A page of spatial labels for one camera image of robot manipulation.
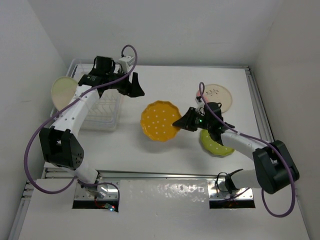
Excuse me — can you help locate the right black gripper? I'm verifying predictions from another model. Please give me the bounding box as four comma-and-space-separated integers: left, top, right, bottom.
173, 106, 212, 131

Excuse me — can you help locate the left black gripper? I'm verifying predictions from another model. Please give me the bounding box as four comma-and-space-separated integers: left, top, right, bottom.
105, 67, 144, 98

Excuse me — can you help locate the orange dotted plate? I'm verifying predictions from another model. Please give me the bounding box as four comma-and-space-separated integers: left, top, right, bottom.
140, 100, 182, 142

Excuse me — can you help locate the white pink floral plate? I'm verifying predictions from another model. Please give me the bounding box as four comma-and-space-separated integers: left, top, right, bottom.
203, 84, 233, 113

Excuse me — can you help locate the green dotted plate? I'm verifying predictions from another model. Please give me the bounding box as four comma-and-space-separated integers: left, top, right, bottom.
199, 129, 235, 157

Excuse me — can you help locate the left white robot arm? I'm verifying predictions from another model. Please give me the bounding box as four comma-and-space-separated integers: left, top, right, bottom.
39, 55, 145, 187

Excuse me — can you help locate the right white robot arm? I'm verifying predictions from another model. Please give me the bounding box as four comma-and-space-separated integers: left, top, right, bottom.
172, 102, 300, 194

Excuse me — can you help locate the cream round plate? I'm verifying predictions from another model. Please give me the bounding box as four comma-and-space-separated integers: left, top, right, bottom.
51, 76, 78, 111

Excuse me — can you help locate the white foreground cover board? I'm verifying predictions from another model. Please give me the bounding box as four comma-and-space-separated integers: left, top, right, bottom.
19, 179, 309, 240

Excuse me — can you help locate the small green circuit board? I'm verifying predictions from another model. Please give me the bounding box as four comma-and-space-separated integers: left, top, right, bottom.
94, 199, 116, 212

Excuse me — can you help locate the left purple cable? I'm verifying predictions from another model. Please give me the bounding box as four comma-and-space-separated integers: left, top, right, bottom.
23, 44, 138, 212

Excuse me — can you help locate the purple cable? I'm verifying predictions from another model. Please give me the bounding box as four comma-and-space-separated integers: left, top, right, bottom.
23, 44, 138, 212
198, 81, 296, 217

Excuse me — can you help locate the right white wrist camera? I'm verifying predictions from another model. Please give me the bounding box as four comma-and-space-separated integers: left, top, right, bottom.
195, 95, 204, 107

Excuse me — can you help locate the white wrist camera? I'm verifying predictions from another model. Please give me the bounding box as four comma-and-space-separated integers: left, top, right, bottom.
195, 95, 204, 107
118, 55, 135, 73

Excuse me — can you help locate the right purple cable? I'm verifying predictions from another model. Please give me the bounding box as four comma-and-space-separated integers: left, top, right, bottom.
198, 81, 296, 217

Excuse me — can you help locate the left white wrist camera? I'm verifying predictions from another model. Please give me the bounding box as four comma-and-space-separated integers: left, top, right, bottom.
118, 55, 135, 73

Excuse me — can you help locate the white wire dish rack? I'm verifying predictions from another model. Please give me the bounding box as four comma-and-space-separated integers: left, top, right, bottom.
50, 58, 123, 131

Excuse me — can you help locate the front aluminium frame rail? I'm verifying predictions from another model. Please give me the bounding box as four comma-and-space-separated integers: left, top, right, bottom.
43, 167, 283, 180

